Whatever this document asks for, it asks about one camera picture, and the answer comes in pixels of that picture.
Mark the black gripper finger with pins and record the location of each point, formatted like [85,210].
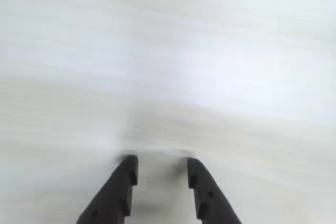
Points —
[212,197]
[113,195]

